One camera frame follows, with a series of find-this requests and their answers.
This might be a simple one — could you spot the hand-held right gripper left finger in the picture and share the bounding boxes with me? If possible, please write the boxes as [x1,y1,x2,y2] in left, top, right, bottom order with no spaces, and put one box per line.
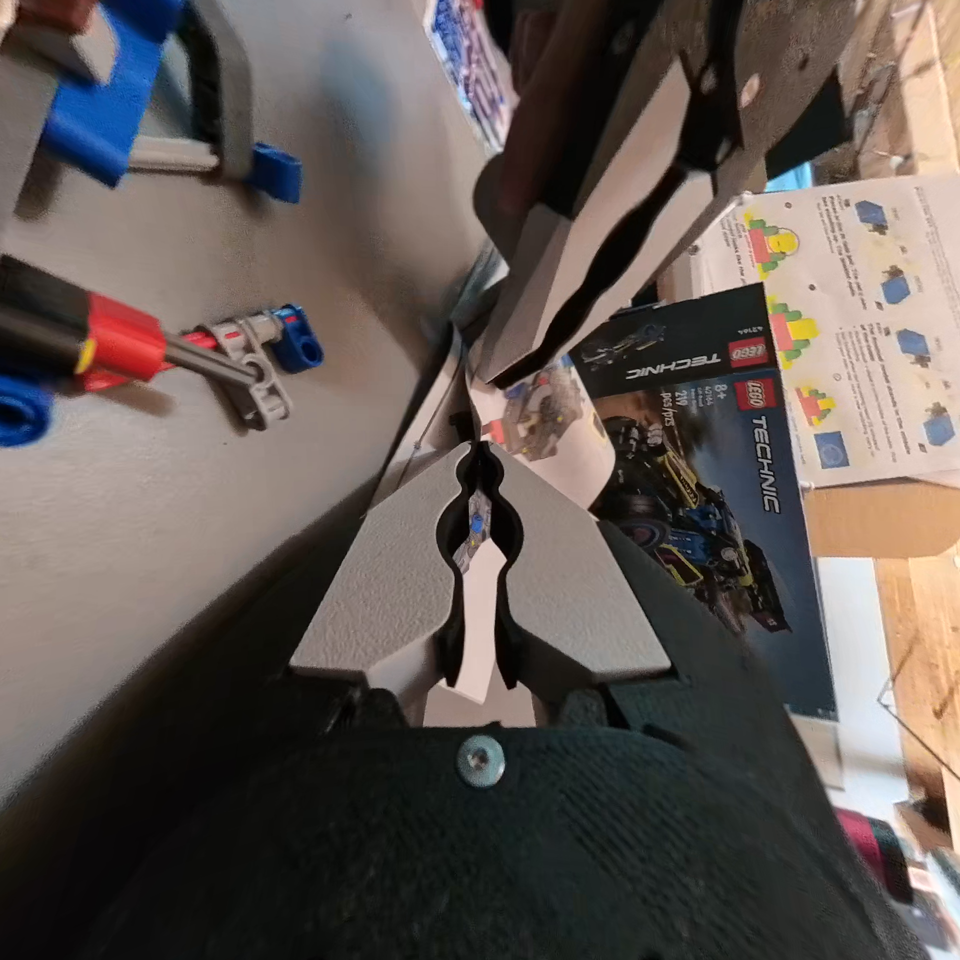
[287,441,483,715]

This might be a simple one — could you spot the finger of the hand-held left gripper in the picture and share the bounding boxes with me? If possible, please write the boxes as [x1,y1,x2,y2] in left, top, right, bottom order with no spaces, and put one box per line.
[478,58,693,385]
[508,172,768,389]

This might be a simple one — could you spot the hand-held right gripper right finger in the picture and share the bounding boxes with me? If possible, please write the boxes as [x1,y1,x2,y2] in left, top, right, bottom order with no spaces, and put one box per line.
[482,441,674,711]

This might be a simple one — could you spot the lego instruction booklet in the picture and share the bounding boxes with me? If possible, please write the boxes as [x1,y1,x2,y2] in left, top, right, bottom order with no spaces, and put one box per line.
[369,247,618,708]

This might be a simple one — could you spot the red lego axle with connectors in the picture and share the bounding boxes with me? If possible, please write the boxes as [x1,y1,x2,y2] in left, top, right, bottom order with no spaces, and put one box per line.
[178,302,327,434]

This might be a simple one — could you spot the grey lego beam with axles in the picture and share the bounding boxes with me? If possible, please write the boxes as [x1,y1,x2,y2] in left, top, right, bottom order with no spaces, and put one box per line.
[129,0,260,190]

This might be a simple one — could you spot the partly built lego buggy model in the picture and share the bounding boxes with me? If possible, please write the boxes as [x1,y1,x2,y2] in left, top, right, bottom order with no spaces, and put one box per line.
[0,0,265,451]

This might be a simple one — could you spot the lego set box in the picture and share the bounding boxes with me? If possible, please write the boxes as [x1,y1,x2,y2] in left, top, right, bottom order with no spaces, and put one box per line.
[568,282,839,723]

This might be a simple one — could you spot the lego sticker sheet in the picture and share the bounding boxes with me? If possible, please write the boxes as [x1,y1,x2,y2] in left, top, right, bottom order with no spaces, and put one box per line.
[422,0,520,153]

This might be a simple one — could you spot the small blue lego connector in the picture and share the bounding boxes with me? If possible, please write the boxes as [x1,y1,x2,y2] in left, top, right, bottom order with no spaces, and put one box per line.
[249,141,305,205]

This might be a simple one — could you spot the person's left hand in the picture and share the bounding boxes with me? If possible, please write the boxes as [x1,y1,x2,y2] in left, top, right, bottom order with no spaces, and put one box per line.
[497,0,640,220]

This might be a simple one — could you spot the white printed instruction poster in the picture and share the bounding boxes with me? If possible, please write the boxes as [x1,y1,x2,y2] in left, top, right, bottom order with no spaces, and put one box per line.
[696,172,960,490]

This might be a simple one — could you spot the cardboard poster backing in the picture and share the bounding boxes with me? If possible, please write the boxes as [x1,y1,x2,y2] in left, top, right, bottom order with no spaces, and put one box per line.
[801,478,960,561]

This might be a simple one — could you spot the maroon drinking bottle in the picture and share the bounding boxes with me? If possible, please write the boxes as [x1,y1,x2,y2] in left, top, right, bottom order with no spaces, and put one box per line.
[834,807,914,903]

